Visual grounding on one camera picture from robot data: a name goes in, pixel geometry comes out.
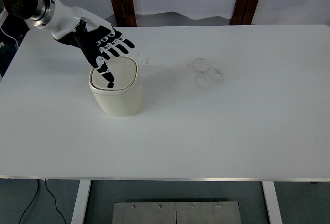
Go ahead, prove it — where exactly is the right white table leg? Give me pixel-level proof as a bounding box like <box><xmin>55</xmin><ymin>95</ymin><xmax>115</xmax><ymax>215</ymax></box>
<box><xmin>262</xmin><ymin>181</ymin><xmax>283</xmax><ymax>224</ymax></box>

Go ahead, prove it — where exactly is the right brown wooden frame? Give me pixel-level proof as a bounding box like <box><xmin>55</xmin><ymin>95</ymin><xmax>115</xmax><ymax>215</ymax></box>
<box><xmin>230</xmin><ymin>0</ymin><xmax>266</xmax><ymax>26</ymax></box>

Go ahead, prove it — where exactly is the black floor cable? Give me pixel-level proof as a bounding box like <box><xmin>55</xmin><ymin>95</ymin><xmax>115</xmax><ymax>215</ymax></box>
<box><xmin>18</xmin><ymin>179</ymin><xmax>68</xmax><ymax>224</ymax></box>

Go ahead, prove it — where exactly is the white table leg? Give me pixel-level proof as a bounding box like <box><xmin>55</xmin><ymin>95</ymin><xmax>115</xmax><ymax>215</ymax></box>
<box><xmin>262</xmin><ymin>181</ymin><xmax>283</xmax><ymax>224</ymax></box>
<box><xmin>71</xmin><ymin>180</ymin><xmax>92</xmax><ymax>224</ymax></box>

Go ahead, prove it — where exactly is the robot arm with silver wrist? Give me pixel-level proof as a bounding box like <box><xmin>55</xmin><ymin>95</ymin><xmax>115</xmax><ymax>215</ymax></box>
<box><xmin>2</xmin><ymin>0</ymin><xmax>135</xmax><ymax>89</ymax></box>

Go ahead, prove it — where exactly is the brown wooden frame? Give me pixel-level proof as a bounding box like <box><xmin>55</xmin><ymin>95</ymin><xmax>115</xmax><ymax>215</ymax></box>
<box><xmin>111</xmin><ymin>0</ymin><xmax>137</xmax><ymax>27</ymax></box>
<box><xmin>230</xmin><ymin>0</ymin><xmax>266</xmax><ymax>26</ymax></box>

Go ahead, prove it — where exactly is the cream plastic trash can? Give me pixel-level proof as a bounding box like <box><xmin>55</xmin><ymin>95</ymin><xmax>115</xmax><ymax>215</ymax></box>
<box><xmin>89</xmin><ymin>56</ymin><xmax>142</xmax><ymax>117</ymax></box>

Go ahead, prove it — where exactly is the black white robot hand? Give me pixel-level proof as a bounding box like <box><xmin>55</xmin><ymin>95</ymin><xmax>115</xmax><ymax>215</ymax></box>
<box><xmin>50</xmin><ymin>0</ymin><xmax>136</xmax><ymax>90</ymax></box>

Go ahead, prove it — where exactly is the left brown wooden frame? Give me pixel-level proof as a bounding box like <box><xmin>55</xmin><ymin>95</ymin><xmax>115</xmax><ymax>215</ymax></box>
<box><xmin>111</xmin><ymin>0</ymin><xmax>137</xmax><ymax>27</ymax></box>

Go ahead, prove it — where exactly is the left white table leg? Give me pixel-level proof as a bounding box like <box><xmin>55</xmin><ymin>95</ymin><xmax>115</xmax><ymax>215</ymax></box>
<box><xmin>71</xmin><ymin>180</ymin><xmax>92</xmax><ymax>224</ymax></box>

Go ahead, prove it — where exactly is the white cable at left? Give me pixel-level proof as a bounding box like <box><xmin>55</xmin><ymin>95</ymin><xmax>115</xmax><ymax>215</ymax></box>
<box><xmin>0</xmin><ymin>25</ymin><xmax>21</xmax><ymax>52</ymax></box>

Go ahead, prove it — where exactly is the grey metal base plate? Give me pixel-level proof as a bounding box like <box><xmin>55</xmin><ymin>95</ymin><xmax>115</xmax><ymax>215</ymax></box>
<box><xmin>112</xmin><ymin>201</ymin><xmax>241</xmax><ymax>223</ymax></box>

